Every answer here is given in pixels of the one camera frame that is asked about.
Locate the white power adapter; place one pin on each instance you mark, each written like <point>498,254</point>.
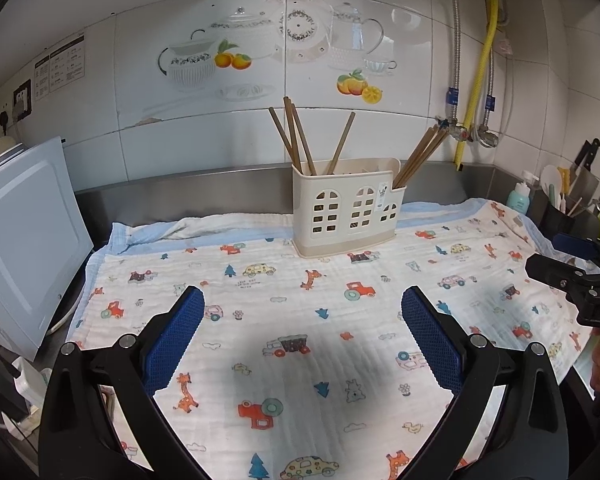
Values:
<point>32,382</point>

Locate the printed wall label sheet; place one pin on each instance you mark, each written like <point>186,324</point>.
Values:
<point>60,65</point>

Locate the wall power socket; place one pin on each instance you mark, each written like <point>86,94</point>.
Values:
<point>22,100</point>

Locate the white appliance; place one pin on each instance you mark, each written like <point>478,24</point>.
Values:
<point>25,245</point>

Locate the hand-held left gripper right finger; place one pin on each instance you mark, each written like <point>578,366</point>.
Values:
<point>430,340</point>

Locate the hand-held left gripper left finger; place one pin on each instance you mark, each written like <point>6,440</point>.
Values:
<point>175,340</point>

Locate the steel cleaver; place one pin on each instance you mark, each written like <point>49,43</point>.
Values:
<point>589,185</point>

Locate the white cartoon printed cloth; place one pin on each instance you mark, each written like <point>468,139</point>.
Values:
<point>280,310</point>

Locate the white plastic chopstick holder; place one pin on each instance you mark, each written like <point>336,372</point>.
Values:
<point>302,220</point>

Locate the metal pipe valve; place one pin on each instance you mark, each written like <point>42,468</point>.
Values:
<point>467,132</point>

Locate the teal soap bottle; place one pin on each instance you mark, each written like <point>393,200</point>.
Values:
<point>521,195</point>

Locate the white spatula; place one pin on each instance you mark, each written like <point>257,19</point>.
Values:
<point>550,182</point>

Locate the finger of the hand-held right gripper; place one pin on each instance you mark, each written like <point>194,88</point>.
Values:
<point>580,247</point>
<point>555,270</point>

